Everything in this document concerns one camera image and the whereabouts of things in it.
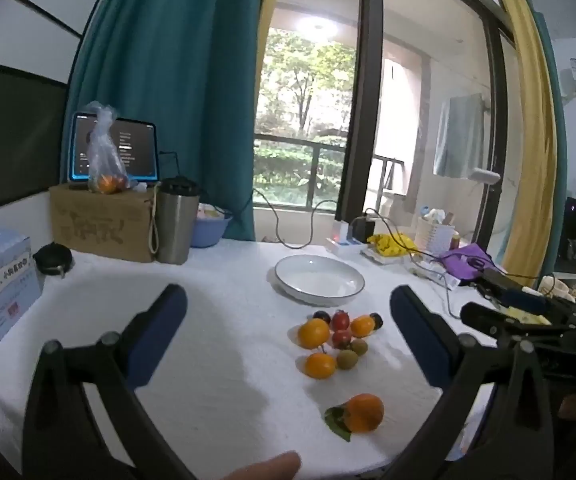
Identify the light blue printed carton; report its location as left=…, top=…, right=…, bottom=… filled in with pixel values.
left=0, top=228, right=44, bottom=360

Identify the purple cloth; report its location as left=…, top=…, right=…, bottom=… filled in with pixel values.
left=430, top=243, right=496, bottom=283

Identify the black rectangular device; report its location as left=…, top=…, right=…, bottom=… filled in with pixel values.
left=478, top=267, right=526, bottom=293

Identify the steel tumbler black lid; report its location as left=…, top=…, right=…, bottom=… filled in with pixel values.
left=155, top=176, right=203, bottom=266

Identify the black power adapter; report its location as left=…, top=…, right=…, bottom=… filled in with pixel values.
left=352, top=215, right=376, bottom=243

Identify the long white device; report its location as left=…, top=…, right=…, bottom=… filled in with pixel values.
left=408, top=260, right=461, bottom=291

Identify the balcony drying rack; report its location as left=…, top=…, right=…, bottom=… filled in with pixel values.
left=370, top=156, right=409, bottom=211

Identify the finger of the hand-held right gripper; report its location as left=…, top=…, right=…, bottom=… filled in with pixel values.
left=459, top=301, right=574, bottom=347
left=488, top=291, right=555, bottom=313

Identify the balcony ceiling light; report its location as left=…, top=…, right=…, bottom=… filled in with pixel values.
left=295, top=15, right=341, bottom=41

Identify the cardboard box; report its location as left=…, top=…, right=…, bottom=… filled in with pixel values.
left=49, top=182, right=161, bottom=263

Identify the tablet with blue case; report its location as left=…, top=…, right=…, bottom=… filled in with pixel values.
left=68, top=112, right=161, bottom=184

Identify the grey hanging towel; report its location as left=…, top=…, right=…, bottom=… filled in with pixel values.
left=433, top=92, right=486, bottom=179

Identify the black charging cable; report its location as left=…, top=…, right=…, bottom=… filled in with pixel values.
left=158, top=150, right=341, bottom=251

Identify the grey cable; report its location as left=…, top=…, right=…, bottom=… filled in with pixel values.
left=408, top=255, right=461, bottom=320

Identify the dark door frame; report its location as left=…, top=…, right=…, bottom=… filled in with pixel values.
left=340, top=0, right=386, bottom=211

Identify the blue plastic bowl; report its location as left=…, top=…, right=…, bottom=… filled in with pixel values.
left=190, top=203, right=233, bottom=248

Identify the balcony railing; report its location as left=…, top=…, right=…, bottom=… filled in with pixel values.
left=254, top=132, right=349, bottom=209

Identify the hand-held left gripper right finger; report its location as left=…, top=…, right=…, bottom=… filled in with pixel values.
left=378, top=285, right=554, bottom=480

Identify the yellow printed bag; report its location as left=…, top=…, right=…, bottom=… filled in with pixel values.
left=370, top=232, right=419, bottom=258

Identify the person's left hand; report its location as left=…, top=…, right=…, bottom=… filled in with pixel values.
left=213, top=451, right=303, bottom=480

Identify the clear plastic bag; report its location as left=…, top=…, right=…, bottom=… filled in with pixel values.
left=84, top=101, right=131, bottom=195

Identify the mandarin with green leaf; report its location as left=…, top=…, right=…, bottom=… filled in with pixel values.
left=324, top=393, right=385, bottom=442

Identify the white blue power strip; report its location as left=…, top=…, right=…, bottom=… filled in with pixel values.
left=327, top=234, right=371, bottom=257

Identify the teal curtain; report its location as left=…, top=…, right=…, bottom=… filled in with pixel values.
left=62, top=0, right=273, bottom=242

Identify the yellow curtain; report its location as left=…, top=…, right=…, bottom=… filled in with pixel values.
left=488, top=0, right=561, bottom=277

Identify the white perforated basket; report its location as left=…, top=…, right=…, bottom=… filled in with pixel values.
left=415, top=215, right=461, bottom=256

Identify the cream plastic object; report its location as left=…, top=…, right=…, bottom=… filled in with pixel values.
left=539, top=274, right=576, bottom=303

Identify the white plate dark rim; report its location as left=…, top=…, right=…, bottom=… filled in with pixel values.
left=274, top=254, right=367, bottom=307

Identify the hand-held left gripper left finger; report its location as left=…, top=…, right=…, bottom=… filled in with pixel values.
left=22, top=284, right=199, bottom=480

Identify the black adapter cable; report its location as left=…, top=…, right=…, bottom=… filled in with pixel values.
left=365, top=207, right=489, bottom=271

